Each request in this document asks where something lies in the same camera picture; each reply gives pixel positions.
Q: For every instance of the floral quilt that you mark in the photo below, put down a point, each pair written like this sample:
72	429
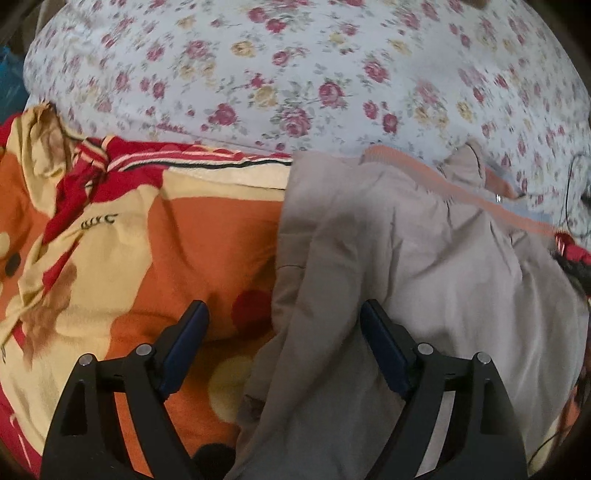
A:
300	69

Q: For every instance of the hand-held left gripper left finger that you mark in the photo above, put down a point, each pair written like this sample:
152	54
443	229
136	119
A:
182	350

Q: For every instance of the blue plastic bag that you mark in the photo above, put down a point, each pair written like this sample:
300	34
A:
9	78

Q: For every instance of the red and dark item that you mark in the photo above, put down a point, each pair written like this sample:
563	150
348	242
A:
575	254

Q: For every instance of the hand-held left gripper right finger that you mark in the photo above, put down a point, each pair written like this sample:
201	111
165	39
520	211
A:
385	350

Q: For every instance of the beige jacket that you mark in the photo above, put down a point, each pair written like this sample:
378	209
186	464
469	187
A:
392	258

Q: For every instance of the orange printed fleece blanket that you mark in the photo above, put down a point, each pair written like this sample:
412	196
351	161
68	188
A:
152	258

